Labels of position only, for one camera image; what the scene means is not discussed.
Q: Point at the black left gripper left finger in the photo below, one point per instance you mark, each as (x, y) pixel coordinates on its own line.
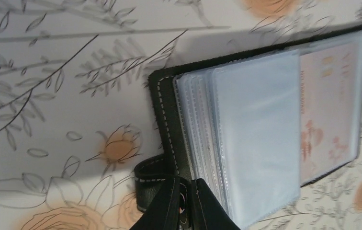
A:
(163, 212)

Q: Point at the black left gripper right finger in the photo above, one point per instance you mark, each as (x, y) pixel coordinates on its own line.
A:
(207, 212)

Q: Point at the black card holder wallet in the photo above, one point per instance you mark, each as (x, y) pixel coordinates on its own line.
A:
(235, 121)

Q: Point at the floral patterned table mat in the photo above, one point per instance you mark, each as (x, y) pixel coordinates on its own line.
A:
(75, 115)

